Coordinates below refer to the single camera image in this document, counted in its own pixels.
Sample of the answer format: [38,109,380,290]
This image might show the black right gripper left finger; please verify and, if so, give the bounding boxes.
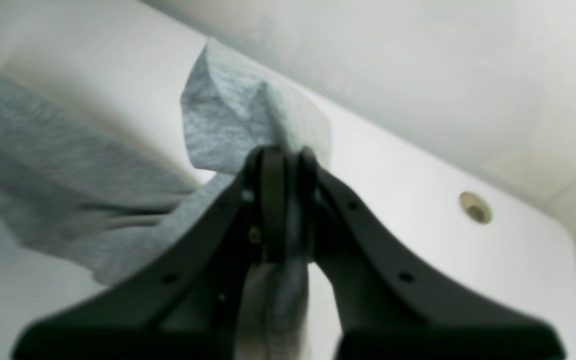
[12,146,286,360]

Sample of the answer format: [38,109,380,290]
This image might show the grey t-shirt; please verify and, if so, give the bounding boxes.
[0,39,333,360]

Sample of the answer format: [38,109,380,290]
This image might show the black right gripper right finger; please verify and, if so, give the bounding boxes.
[295,148,566,360]

